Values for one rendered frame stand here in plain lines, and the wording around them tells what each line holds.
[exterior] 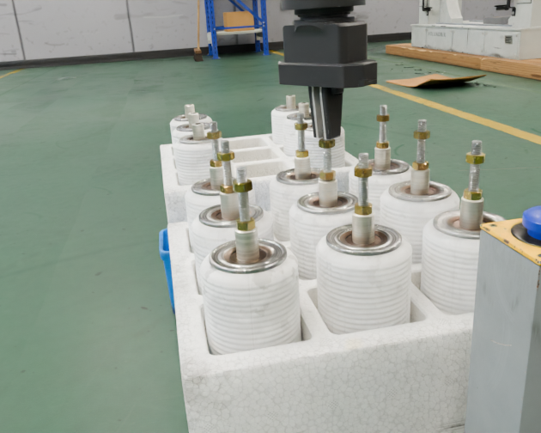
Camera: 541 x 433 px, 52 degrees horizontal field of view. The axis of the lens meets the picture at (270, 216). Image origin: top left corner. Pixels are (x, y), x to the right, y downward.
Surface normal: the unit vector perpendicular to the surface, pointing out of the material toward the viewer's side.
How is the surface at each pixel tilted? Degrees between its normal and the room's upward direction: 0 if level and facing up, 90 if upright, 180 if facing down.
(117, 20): 90
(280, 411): 90
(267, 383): 90
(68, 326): 0
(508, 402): 90
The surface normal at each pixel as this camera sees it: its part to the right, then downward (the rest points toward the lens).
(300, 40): -0.70, 0.29
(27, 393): -0.06, -0.94
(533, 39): 0.18, 0.33
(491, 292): -0.98, 0.13
